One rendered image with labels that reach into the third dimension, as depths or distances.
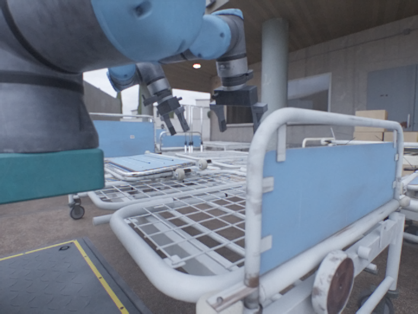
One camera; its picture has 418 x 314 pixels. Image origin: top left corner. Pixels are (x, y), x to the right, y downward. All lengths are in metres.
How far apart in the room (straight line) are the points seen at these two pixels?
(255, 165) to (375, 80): 6.54
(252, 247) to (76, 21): 0.33
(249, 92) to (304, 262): 0.45
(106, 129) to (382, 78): 6.04
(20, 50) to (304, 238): 0.51
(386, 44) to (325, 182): 6.54
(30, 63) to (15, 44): 0.03
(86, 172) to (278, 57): 5.45
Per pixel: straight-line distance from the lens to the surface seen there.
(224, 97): 0.74
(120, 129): 2.29
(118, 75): 0.85
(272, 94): 5.48
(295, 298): 0.49
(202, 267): 0.58
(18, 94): 0.37
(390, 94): 6.65
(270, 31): 5.89
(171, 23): 0.26
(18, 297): 0.83
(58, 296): 0.79
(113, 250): 1.68
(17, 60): 0.38
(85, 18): 0.27
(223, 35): 0.55
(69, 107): 0.38
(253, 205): 0.32
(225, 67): 0.69
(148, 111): 11.91
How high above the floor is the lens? 0.74
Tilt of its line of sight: 6 degrees down
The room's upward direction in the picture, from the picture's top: straight up
